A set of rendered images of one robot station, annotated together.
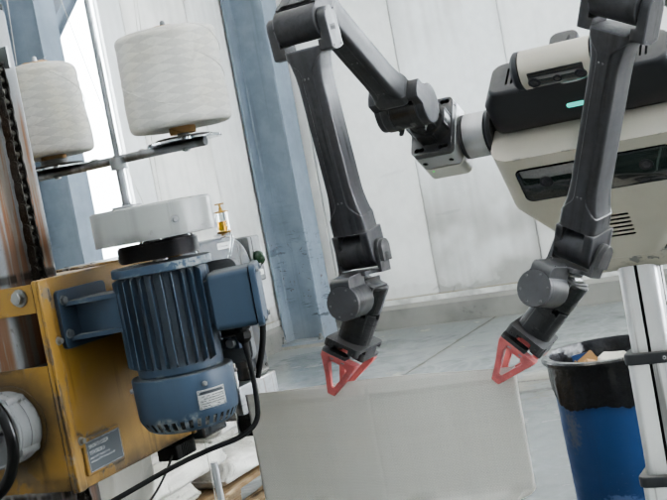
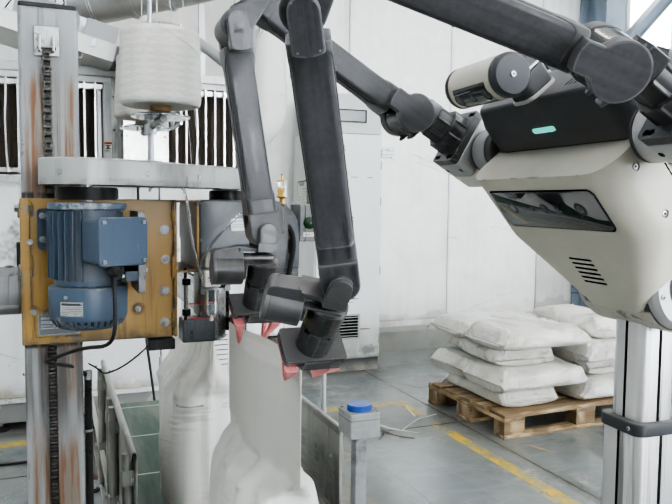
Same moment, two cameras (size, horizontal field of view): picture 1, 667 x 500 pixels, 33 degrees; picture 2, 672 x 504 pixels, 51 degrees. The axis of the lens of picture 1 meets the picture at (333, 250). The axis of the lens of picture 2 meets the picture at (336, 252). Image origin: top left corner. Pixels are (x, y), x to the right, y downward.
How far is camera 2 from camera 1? 1.45 m
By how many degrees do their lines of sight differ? 43
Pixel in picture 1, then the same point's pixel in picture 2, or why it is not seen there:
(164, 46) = (126, 40)
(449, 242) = not seen: outside the picture
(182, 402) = (53, 306)
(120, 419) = not seen: hidden behind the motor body
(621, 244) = (601, 293)
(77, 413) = (39, 293)
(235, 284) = (91, 230)
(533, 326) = (297, 338)
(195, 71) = (142, 62)
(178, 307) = (63, 237)
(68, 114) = not seen: hidden behind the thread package
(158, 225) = (48, 174)
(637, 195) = (590, 243)
